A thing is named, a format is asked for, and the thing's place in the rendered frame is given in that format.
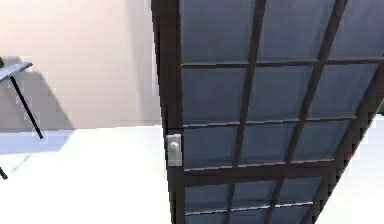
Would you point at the dark framed glass panel door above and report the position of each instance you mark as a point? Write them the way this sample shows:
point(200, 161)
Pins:
point(276, 96)

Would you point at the grey table with black legs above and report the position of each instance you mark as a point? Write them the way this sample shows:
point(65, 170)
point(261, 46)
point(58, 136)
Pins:
point(15, 68)

